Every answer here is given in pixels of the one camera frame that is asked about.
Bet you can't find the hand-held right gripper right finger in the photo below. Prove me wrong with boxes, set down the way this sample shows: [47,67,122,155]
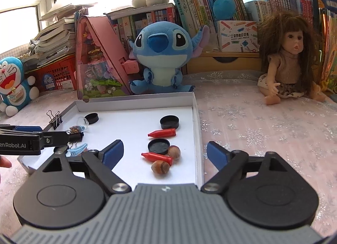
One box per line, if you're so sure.
[201,141,303,195]

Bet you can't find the small black binder clip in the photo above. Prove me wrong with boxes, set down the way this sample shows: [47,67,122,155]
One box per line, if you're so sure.
[46,110,63,130]

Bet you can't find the person's left hand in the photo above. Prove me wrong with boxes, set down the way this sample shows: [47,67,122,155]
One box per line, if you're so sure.
[0,155,12,169]

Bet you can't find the red bottle-shaped plastic piece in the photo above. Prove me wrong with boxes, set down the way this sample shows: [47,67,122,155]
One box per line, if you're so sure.
[141,152,173,166]
[147,128,177,138]

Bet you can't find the white cardboard box tray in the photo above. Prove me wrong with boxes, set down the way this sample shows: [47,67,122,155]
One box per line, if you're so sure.
[17,92,205,186]

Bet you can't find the clear plastic dome lid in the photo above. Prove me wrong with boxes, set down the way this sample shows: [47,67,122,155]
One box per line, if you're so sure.
[76,116,90,132]

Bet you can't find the row of upright books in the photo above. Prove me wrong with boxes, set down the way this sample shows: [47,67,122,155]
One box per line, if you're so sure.
[105,0,322,51]

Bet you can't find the pink snowflake tablecloth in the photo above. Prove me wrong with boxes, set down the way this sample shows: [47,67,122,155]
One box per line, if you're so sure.
[0,72,337,234]

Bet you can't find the blue cat plush toy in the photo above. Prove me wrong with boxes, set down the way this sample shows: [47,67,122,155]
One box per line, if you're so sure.
[0,56,40,117]

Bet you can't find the pink triangular toy house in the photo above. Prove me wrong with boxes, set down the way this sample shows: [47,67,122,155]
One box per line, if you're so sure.
[75,15,140,100]

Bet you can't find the printed cardboard box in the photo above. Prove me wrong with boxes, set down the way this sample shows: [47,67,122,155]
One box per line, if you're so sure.
[217,20,260,53]

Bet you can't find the gold foil sheets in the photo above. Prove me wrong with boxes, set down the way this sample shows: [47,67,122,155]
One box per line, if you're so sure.
[318,7,337,92]

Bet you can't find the light blue plastic clip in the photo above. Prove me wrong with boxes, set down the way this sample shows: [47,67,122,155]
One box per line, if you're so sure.
[67,142,89,157]

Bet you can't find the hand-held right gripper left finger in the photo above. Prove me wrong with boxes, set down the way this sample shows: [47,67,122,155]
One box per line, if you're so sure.
[32,139,132,195]

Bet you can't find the wooden drawer box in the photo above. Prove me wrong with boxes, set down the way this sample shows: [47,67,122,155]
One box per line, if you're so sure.
[181,50,263,75]

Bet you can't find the brown-haired doll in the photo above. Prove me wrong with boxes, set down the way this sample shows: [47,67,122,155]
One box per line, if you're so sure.
[257,9,327,106]

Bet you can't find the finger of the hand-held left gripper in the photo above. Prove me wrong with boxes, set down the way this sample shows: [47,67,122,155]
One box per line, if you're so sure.
[39,131,85,149]
[0,125,43,133]

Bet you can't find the blue big-eared plush toy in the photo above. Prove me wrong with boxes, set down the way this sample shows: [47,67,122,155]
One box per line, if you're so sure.
[128,21,210,95]

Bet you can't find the red basket with blue label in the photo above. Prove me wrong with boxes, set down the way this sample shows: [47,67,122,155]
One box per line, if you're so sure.
[24,55,79,92]

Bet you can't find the stack of books and papers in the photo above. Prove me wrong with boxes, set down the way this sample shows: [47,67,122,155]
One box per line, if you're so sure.
[28,1,98,67]

